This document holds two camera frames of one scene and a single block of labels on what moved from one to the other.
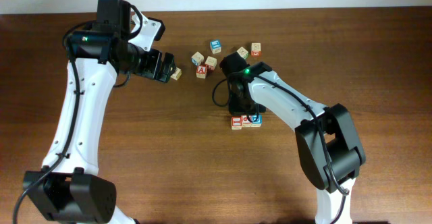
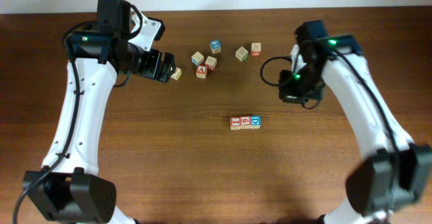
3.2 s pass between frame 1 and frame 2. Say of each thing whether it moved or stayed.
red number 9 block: stayed
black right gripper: moved
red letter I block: stayed
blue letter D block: stayed
